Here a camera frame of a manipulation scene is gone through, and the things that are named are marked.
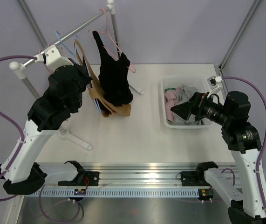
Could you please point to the green tank top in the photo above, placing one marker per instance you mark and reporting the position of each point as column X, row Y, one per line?
column 169, row 89

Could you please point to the black tank top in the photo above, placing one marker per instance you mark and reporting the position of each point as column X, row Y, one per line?
column 113, row 75

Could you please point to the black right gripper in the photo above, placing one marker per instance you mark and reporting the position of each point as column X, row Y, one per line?
column 195, row 106

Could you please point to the white plastic basket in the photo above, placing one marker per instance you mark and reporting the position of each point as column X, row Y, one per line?
column 174, row 82

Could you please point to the brown tank top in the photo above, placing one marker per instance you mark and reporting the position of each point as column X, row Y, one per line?
column 95, row 91

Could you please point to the metal clothes rack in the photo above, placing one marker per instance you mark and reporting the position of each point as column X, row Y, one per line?
column 19, row 69

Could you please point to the mauve pink tank top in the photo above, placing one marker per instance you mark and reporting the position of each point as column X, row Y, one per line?
column 170, row 101

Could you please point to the white slotted cable duct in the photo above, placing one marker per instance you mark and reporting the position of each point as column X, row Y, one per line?
column 119, row 193

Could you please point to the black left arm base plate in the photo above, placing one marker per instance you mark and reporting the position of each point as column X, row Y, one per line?
column 90, row 178

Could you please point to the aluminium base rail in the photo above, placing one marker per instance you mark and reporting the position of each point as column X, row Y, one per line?
column 139, row 175

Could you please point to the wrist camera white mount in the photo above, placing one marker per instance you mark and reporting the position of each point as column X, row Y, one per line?
column 54, row 59
column 215, row 83

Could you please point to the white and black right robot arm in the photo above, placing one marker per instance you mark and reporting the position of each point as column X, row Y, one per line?
column 247, row 206

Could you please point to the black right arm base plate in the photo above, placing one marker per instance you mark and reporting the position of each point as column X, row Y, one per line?
column 190, row 179

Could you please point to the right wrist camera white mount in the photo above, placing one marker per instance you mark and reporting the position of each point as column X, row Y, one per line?
column 215, row 83

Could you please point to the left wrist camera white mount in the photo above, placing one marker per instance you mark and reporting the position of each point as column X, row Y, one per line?
column 54, row 59

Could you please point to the grey tank top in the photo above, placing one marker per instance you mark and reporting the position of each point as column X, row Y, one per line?
column 184, row 95

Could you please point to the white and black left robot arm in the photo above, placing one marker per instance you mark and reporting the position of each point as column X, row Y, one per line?
column 22, row 174

